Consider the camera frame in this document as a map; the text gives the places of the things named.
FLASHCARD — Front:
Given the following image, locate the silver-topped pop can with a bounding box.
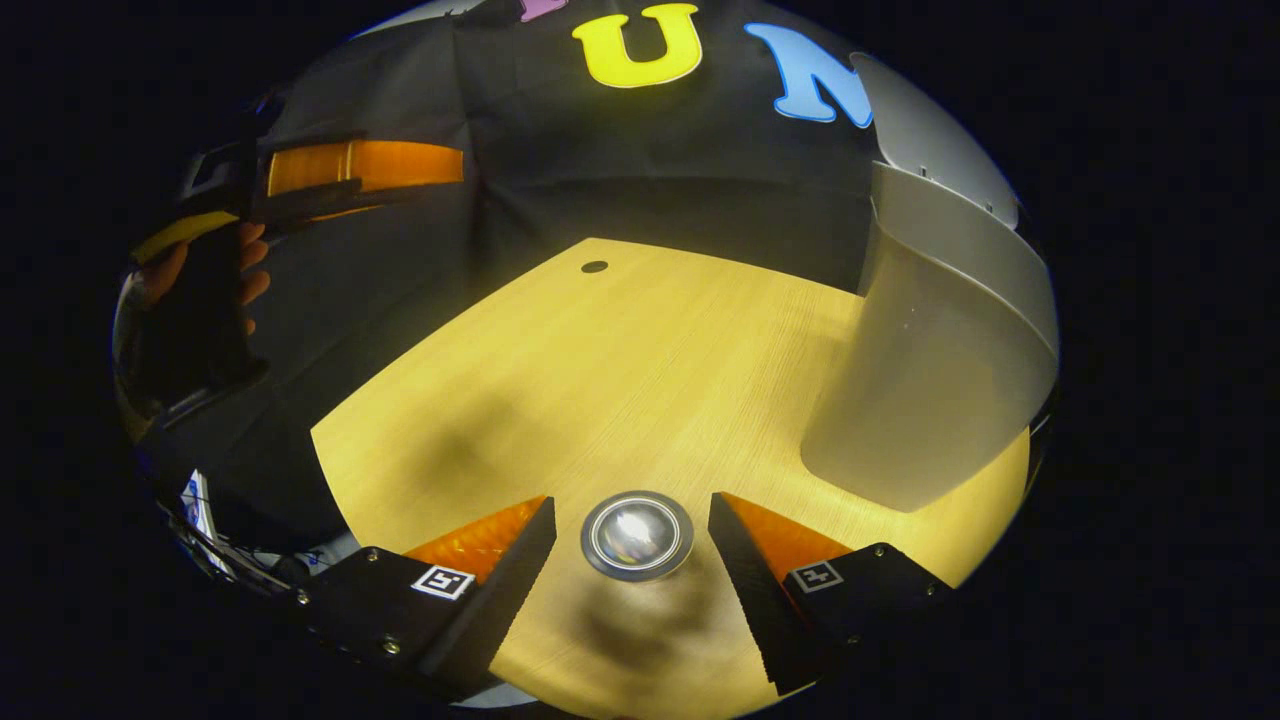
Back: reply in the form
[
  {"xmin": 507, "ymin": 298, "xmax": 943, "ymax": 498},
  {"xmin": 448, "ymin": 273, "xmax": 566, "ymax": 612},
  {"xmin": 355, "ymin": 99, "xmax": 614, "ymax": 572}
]
[{"xmin": 581, "ymin": 490, "xmax": 695, "ymax": 583}]

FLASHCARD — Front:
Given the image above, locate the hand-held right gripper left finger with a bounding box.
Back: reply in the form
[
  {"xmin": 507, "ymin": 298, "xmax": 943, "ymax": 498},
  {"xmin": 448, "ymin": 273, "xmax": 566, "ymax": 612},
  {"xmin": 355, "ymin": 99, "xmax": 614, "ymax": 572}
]
[{"xmin": 290, "ymin": 495, "xmax": 558, "ymax": 701}]

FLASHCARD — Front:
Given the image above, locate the black backdrop cloth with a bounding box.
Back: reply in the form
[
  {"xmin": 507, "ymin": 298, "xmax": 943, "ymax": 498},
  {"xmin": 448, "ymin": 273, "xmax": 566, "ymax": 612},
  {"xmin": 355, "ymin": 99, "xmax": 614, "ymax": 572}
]
[{"xmin": 130, "ymin": 0, "xmax": 901, "ymax": 561}]

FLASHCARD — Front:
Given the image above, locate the white desktop garbage bin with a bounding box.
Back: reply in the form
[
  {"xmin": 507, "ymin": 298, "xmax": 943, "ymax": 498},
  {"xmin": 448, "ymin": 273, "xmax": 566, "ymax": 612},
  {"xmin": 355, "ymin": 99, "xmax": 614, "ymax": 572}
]
[{"xmin": 800, "ymin": 50, "xmax": 1061, "ymax": 513}]

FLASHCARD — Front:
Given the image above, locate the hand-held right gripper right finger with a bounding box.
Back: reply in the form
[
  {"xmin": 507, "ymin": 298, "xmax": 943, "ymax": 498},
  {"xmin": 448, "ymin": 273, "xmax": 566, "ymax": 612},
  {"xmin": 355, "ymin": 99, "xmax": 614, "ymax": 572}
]
[{"xmin": 708, "ymin": 492, "xmax": 951, "ymax": 696}]

